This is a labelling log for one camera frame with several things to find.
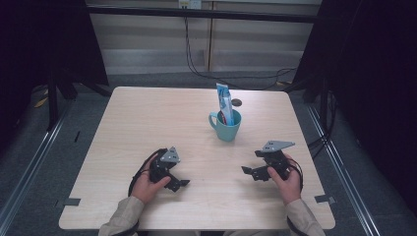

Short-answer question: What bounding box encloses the black curtain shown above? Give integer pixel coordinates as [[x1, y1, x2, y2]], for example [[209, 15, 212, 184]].
[[0, 0, 110, 153], [292, 0, 417, 209]]

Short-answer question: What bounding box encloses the person's left hand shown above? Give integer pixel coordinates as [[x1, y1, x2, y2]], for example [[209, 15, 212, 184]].
[[131, 154, 172, 206]]

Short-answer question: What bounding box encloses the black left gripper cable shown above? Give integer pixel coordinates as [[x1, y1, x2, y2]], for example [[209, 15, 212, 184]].
[[127, 147, 168, 198]]

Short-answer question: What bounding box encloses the blue and white toothpaste tube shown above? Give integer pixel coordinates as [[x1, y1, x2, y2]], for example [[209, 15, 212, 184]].
[[215, 83, 236, 127]]

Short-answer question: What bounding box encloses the grey tape strip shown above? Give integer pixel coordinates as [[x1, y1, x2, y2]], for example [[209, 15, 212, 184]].
[[63, 197, 83, 207], [314, 194, 336, 205]]

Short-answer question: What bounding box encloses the teal cup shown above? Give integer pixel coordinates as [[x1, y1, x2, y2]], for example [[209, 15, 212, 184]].
[[208, 108, 243, 143]]

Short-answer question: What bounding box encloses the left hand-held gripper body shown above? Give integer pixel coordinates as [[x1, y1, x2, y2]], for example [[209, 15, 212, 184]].
[[149, 146, 182, 185]]

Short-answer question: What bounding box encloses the long black wall cable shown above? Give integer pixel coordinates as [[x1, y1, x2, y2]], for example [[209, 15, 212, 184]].
[[183, 15, 298, 91]]

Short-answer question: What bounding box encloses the bundle of black floor cables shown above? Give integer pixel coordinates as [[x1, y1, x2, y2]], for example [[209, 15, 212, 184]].
[[308, 90, 339, 160]]

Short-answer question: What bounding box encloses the metal floor rail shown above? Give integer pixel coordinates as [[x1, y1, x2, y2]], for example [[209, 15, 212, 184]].
[[0, 97, 74, 228], [306, 103, 382, 236]]

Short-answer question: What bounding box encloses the black horizontal bar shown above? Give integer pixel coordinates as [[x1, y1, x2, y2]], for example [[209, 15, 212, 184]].
[[86, 5, 320, 25]]

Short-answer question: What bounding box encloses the white wall socket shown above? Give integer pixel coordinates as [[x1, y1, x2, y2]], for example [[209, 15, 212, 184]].
[[178, 0, 203, 10]]

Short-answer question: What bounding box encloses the person's right hand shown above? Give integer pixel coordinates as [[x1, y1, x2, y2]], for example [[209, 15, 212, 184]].
[[267, 153, 303, 207]]

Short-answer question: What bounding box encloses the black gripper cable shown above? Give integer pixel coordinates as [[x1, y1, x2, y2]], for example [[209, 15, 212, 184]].
[[284, 156, 308, 236], [127, 147, 168, 198]]

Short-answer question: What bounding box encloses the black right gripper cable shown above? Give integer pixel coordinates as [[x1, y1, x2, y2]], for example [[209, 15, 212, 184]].
[[284, 156, 308, 236]]

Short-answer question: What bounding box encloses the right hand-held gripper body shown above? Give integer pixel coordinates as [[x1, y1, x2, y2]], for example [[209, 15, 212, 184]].
[[254, 140, 296, 181]]

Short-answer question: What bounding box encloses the black metal stand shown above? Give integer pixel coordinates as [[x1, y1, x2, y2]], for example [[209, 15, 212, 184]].
[[44, 73, 113, 133]]

